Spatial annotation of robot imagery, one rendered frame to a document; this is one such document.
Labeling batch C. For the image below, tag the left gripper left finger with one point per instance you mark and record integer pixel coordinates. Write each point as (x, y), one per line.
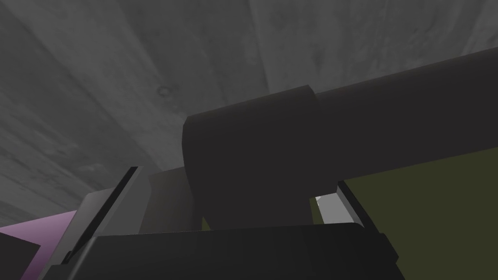
(116, 202)

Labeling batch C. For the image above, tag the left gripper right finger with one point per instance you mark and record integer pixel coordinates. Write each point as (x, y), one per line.
(334, 208)

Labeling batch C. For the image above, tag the purple flat panel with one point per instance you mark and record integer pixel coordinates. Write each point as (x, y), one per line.
(46, 233)

